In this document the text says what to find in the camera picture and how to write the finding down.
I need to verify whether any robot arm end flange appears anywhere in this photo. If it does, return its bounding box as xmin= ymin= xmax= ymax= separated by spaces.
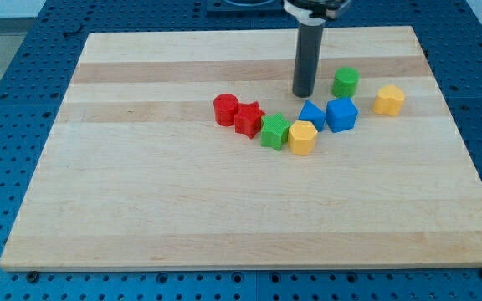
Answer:
xmin=283 ymin=0 xmax=353 ymax=23

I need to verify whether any yellow heart block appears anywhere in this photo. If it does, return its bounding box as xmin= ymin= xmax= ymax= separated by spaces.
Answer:
xmin=372 ymin=84 xmax=405 ymax=116

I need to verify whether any red star block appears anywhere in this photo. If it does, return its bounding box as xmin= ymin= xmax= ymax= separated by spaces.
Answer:
xmin=234 ymin=101 xmax=265 ymax=139

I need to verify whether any green star block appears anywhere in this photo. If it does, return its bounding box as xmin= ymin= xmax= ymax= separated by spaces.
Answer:
xmin=260 ymin=113 xmax=291 ymax=151

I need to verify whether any red cylinder block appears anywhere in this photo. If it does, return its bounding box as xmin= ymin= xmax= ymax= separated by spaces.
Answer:
xmin=213 ymin=94 xmax=238 ymax=126

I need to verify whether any yellow hexagon block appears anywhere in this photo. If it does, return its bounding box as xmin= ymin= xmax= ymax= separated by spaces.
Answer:
xmin=288 ymin=120 xmax=318 ymax=156

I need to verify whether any blue triangle block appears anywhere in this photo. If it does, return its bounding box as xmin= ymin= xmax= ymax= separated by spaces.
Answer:
xmin=298 ymin=100 xmax=326 ymax=132

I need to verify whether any blue cube block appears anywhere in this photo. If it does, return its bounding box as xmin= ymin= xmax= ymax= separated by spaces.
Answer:
xmin=326 ymin=97 xmax=358 ymax=133

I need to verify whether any wooden board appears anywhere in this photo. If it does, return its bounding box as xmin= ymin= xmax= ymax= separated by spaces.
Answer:
xmin=0 ymin=26 xmax=482 ymax=272

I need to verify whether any green cylinder block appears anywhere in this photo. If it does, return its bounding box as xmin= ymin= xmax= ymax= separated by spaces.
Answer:
xmin=331 ymin=67 xmax=360 ymax=98

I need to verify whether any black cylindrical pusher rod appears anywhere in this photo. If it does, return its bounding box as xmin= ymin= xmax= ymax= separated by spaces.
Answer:
xmin=292 ymin=19 xmax=325 ymax=98

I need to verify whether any dark blue mount plate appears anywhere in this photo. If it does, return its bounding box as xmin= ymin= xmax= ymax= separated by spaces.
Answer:
xmin=205 ymin=0 xmax=284 ymax=17

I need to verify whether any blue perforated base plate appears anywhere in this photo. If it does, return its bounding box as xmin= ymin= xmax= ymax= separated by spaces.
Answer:
xmin=0 ymin=1 xmax=482 ymax=300

